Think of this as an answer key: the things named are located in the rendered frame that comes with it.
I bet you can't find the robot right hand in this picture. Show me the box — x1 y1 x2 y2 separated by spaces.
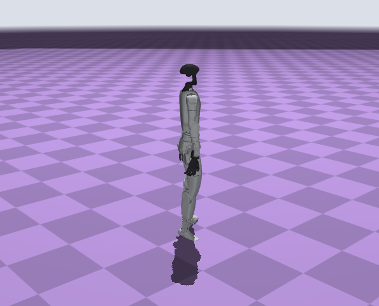
184 150 199 176

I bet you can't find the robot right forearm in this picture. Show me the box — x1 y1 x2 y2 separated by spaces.
190 122 201 157

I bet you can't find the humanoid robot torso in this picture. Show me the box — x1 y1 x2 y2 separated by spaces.
178 88 201 155

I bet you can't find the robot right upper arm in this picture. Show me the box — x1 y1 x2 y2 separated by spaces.
186 94 200 129

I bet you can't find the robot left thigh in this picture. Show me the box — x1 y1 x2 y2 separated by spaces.
177 143 189 189

